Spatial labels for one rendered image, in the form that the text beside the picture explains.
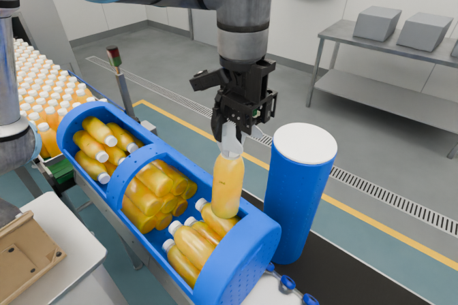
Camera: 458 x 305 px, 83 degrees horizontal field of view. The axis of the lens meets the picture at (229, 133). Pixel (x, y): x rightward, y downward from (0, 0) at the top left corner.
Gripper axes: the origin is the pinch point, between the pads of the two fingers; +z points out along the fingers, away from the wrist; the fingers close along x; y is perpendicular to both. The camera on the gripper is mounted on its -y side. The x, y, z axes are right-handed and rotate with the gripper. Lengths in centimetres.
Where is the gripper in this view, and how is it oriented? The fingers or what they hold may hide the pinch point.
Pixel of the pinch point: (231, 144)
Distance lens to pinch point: 53.7
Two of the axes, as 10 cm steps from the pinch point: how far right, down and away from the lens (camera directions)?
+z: 0.0, 7.7, 6.3
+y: 7.4, 4.2, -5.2
